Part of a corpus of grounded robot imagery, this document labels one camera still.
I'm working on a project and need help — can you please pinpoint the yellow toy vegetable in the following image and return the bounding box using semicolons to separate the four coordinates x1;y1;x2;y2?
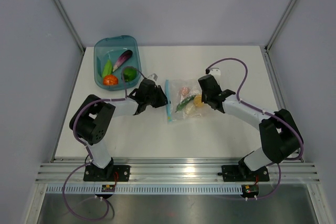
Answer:
193;94;204;108

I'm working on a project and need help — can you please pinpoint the dark green toy chili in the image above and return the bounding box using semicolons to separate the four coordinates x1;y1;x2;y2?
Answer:
175;95;196;112

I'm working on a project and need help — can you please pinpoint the clear zip top bag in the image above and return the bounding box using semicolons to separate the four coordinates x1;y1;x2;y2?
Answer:
164;79;211;123

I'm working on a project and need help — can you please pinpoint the pink toy egg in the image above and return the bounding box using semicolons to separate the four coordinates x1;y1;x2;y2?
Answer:
180;86;190;96

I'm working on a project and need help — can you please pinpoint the green toy bell pepper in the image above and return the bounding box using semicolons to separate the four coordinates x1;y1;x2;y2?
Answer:
123;67;138;82

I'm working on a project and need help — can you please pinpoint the orange toy pumpkin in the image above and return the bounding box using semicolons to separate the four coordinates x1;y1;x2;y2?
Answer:
103;74;119;86

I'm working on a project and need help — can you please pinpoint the purple toy eggplant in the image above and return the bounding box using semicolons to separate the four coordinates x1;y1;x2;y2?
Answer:
112;50;133;72

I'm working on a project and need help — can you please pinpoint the light green toy vegetable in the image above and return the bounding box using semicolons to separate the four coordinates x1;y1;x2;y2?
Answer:
102;59;113;78

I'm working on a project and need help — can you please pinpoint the white toy garlic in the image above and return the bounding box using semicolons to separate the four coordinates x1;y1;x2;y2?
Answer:
184;102;196;115

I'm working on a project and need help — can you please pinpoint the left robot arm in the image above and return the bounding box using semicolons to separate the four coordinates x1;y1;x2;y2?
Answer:
69;74;167;182

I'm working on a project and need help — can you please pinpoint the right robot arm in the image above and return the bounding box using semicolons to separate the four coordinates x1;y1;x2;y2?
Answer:
198;74;303;182

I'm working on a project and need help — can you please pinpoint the teal plastic bin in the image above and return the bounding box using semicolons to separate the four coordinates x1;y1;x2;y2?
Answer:
93;35;141;91

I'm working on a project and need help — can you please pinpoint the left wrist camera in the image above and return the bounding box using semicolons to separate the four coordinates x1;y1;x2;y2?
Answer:
146;73;158;83

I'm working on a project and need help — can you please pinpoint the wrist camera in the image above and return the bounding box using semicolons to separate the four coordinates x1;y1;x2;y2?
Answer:
146;73;158;83
205;67;221;78

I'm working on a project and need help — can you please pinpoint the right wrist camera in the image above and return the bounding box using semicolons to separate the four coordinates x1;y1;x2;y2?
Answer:
205;67;221;78

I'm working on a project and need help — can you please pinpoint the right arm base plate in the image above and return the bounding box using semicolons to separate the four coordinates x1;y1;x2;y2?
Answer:
217;165;270;182

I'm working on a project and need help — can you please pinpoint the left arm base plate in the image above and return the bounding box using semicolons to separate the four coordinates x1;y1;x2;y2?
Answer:
83;165;131;182

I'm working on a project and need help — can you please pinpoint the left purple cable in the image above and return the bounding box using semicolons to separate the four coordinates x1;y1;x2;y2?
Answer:
61;66;148;221

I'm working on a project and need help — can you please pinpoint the white slotted cable duct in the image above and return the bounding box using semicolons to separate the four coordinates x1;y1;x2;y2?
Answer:
46;184;243;195

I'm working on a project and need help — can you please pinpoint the aluminium mounting rail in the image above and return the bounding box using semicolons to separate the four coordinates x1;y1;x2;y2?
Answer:
36;158;320;184

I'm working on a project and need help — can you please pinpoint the left aluminium frame post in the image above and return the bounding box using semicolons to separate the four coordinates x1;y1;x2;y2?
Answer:
52;0;86;54

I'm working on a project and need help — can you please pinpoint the aluminium frame post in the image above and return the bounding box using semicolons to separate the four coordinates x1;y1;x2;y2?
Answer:
52;0;86;54
265;0;299;53

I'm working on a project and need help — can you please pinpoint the right aluminium frame post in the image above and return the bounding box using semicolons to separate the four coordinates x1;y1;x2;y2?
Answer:
265;0;299;53

